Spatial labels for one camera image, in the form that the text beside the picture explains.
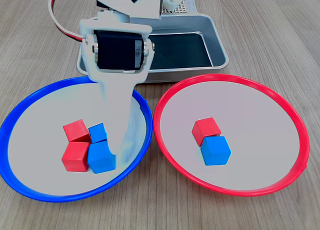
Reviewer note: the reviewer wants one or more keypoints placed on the red wooden cube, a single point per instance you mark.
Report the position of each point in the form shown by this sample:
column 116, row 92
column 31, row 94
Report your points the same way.
column 75, row 128
column 205, row 127
column 73, row 156

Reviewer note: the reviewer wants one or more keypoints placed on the blue wooden cube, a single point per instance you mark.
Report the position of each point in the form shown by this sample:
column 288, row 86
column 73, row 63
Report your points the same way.
column 97, row 132
column 215, row 151
column 100, row 158

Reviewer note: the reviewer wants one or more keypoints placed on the black mat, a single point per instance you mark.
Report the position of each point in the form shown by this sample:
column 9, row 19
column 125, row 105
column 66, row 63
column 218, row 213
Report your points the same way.
column 180, row 52

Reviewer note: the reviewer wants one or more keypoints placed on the steel tray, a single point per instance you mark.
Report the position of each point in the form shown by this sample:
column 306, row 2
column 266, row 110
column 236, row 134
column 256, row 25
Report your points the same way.
column 175, row 75

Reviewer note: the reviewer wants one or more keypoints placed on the blue-rimmed white plate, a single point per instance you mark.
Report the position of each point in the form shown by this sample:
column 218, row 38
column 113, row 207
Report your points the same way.
column 37, row 140

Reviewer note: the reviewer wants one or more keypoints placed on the red-rimmed white plate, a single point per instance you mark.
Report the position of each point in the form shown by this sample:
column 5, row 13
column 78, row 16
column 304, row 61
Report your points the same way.
column 262, row 140

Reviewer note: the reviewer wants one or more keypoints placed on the pale perforated base plate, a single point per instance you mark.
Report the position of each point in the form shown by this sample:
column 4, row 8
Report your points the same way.
column 183, row 7

